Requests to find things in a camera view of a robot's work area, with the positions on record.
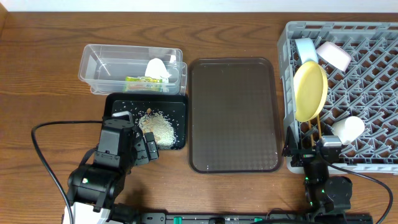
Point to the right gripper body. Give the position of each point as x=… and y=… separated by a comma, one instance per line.
x=305, y=155

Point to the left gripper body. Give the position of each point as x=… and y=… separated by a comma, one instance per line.
x=144, y=149

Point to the rice food waste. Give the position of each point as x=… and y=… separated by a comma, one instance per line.
x=166, y=120

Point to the white cup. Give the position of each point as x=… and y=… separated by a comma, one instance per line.
x=348, y=129

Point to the wooden chopstick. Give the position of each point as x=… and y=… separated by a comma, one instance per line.
x=311, y=134
x=319, y=127

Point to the green snack wrapper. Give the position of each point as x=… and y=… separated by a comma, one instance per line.
x=142, y=84

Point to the yellow plate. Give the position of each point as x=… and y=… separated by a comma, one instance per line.
x=311, y=89

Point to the white napkin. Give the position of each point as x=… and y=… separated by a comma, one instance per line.
x=157, y=70

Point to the pink bowl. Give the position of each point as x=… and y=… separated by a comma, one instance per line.
x=334, y=55

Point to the light blue bowl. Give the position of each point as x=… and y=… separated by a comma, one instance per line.
x=306, y=50

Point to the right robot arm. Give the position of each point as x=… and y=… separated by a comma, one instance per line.
x=329, y=196

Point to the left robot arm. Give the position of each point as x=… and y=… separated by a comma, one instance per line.
x=100, y=176

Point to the grey dishwasher rack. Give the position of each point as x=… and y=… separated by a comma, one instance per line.
x=367, y=89

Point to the black tray bin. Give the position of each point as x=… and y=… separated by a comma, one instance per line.
x=137, y=97

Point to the brown serving tray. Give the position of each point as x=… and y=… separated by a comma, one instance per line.
x=234, y=118

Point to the clear plastic bin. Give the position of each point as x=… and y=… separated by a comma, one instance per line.
x=105, y=68

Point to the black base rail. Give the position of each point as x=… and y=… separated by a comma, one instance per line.
x=271, y=217

